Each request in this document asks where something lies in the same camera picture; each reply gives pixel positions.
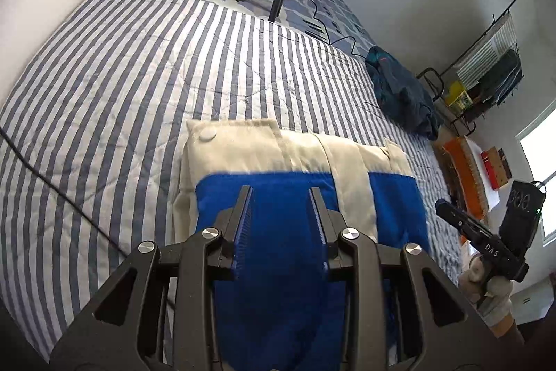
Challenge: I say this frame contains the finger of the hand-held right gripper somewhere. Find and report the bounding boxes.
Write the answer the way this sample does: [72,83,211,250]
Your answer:
[435,199,528,282]

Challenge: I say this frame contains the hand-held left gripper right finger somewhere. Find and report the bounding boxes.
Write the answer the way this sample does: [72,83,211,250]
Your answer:
[308,187,517,371]

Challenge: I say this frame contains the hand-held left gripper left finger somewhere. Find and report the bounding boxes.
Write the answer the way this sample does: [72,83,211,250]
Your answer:
[49,185,255,371]

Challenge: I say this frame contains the beige and blue jacket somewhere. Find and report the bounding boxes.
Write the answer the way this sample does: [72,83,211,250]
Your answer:
[173,118,463,371]

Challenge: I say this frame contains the hanging dark clothes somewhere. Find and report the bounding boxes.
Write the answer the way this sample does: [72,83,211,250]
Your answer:
[478,49,522,106]

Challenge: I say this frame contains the folded dark clothes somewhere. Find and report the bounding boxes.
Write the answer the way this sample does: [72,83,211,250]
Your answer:
[365,47,444,139]

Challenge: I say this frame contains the black metal clothes rack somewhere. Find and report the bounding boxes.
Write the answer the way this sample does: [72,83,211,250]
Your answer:
[417,0,524,132]

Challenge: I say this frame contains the person's right hand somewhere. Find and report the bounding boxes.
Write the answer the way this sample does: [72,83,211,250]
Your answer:
[458,256,515,326]

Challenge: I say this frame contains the red flat box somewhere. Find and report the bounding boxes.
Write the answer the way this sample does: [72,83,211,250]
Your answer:
[480,149,500,189]

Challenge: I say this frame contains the window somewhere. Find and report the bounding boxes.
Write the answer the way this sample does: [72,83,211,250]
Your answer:
[519,99,556,248]

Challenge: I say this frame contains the yellow crate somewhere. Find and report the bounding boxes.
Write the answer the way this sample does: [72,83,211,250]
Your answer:
[447,82,472,111]

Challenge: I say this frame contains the striped towel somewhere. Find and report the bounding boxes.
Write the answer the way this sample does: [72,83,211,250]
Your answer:
[456,17,517,78]

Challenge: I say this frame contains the blue striped quilt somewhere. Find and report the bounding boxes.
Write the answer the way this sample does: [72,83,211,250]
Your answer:
[0,0,470,363]

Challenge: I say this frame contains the black cable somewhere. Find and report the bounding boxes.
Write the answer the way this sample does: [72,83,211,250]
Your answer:
[0,127,131,261]

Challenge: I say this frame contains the ring light cable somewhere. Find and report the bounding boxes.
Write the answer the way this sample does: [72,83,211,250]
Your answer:
[295,0,374,59]

